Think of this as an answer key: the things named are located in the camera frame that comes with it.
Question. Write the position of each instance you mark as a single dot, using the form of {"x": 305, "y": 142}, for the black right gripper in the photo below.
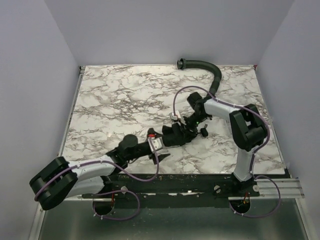
{"x": 180, "y": 133}

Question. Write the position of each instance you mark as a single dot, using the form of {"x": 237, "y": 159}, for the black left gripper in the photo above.
{"x": 154, "y": 149}

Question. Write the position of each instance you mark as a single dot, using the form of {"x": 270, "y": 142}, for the black folding umbrella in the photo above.
{"x": 176, "y": 134}

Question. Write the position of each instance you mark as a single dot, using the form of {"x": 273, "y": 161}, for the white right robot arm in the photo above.
{"x": 247, "y": 128}

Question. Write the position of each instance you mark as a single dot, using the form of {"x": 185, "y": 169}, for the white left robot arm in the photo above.
{"x": 61, "y": 179}

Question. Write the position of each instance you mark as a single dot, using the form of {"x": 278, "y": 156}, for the clear plastic parts box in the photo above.
{"x": 228, "y": 127}

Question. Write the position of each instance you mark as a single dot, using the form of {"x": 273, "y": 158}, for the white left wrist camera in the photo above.
{"x": 156, "y": 144}

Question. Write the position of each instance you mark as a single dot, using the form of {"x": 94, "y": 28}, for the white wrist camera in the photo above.
{"x": 156, "y": 144}
{"x": 175, "y": 117}

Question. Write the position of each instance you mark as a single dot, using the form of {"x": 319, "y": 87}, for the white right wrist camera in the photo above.
{"x": 175, "y": 117}

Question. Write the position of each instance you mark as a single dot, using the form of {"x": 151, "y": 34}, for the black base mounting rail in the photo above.
{"x": 175, "y": 191}

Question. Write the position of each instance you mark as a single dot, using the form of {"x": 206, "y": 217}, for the aluminium frame rail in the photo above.
{"x": 290, "y": 189}

